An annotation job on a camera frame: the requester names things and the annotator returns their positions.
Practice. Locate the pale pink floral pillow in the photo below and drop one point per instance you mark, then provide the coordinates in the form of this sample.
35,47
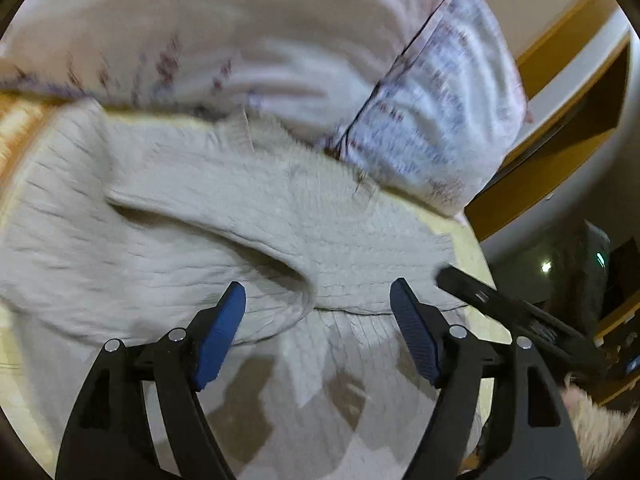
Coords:
200,25

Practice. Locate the yellow patterned bed cover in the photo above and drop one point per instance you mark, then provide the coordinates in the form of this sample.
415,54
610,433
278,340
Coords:
25,390

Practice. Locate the white lavender-print pillow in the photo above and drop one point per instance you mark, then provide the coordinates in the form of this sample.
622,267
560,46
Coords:
440,110

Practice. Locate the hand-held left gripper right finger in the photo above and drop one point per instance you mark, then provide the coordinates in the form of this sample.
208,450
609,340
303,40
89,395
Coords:
412,330

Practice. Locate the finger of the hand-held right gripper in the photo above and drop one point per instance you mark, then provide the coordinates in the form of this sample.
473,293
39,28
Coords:
465,285

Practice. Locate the wooden headboard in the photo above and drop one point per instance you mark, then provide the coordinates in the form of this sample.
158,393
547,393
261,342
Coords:
540,185

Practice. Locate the small white light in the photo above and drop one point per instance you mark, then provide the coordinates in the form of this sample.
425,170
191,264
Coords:
546,267

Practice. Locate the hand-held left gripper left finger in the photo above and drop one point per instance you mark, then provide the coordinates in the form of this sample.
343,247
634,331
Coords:
220,332

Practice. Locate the person's right forearm fleece sleeve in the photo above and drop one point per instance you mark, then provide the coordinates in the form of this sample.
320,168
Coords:
595,420

